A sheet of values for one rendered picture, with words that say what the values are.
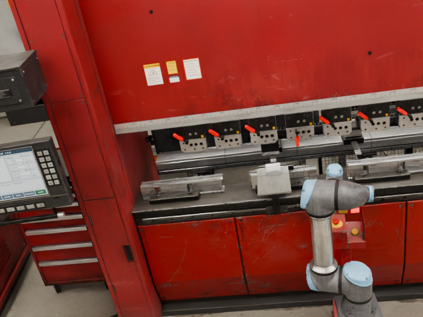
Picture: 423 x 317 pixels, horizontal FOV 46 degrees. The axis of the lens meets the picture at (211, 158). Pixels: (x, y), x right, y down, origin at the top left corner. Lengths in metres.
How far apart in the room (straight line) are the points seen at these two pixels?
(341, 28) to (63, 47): 1.35
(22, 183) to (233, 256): 1.34
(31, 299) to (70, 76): 2.06
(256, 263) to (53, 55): 1.69
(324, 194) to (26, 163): 1.36
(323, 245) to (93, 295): 2.22
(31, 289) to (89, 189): 1.54
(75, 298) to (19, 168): 1.68
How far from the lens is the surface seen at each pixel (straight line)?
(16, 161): 2.47
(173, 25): 2.59
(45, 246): 3.71
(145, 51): 2.66
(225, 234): 3.03
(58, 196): 2.51
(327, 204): 1.96
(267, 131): 2.77
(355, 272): 2.19
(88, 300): 3.88
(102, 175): 2.79
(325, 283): 2.21
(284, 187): 2.73
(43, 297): 4.08
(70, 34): 2.50
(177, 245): 3.11
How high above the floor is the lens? 2.49
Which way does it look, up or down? 29 degrees down
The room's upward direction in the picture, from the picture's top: 11 degrees counter-clockwise
